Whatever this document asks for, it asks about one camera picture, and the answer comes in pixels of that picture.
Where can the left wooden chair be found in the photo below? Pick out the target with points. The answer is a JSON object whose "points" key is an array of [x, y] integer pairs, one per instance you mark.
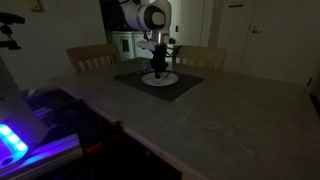
{"points": [[89, 57]]}

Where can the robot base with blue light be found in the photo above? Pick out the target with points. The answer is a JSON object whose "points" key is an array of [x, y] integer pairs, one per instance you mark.
{"points": [[21, 157]]}

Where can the white round plate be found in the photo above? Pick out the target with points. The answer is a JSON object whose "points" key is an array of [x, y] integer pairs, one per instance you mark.
{"points": [[150, 80]]}

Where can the black woven placemat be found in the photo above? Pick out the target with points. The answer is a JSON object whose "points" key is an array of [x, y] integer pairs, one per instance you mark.
{"points": [[168, 93]]}

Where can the white appliance cabinet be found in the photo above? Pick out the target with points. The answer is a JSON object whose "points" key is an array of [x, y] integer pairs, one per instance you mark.
{"points": [[127, 44]]}

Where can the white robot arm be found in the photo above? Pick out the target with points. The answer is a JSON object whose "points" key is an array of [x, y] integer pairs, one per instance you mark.
{"points": [[156, 18]]}

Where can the wooden chair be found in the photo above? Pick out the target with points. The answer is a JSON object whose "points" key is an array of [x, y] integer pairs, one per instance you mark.
{"points": [[205, 57], [89, 57]]}

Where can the white door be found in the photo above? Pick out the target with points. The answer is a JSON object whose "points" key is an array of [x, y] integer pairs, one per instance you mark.
{"points": [[283, 42]]}

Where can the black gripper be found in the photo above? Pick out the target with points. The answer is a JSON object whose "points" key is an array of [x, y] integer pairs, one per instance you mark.
{"points": [[158, 62]]}

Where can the right wooden chair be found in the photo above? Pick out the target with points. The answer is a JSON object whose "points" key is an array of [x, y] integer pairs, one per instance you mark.
{"points": [[205, 57]]}

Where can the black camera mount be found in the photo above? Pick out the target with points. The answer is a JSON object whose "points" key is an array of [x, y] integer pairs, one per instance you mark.
{"points": [[8, 19]]}

